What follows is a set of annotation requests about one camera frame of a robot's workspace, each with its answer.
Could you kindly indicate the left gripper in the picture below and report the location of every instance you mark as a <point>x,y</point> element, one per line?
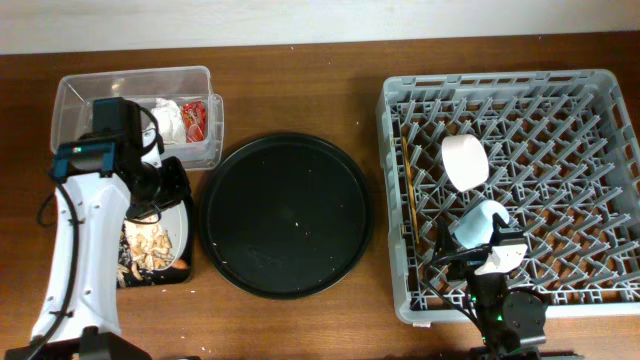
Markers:
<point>181,177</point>

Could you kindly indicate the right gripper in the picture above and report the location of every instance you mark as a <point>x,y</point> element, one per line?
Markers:
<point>465,263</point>

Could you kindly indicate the light blue cup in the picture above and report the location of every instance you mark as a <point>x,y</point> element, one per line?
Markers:
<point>476,227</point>

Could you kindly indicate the grey plate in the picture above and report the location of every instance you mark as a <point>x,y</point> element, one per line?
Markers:
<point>175,222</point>

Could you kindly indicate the rice and nut leftovers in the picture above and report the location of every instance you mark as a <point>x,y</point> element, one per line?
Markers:
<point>144,251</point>

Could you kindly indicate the white tissue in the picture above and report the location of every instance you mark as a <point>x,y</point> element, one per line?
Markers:
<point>170,124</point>

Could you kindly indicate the orange carrot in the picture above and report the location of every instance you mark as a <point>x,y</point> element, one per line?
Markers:
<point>180,264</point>

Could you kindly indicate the pink bowl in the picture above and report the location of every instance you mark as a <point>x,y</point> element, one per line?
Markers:
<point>465,161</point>

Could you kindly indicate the red snack wrapper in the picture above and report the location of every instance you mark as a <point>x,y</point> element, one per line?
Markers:
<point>194,118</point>

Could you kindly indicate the wooden chopstick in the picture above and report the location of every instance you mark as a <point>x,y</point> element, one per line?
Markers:
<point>411,193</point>

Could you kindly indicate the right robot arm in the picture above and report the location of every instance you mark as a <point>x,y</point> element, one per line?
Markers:
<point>510,319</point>

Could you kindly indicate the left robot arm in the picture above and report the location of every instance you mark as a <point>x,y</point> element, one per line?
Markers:
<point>114,173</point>

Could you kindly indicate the grey dishwasher rack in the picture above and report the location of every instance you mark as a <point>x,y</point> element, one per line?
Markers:
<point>563,160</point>

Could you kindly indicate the black rectangular tray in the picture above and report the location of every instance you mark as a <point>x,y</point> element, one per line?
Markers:
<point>170,275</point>

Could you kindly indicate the round black tray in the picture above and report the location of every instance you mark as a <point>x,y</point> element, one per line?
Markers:
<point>286,216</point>

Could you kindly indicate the clear plastic bin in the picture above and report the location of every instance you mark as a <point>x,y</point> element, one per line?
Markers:
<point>72,112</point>

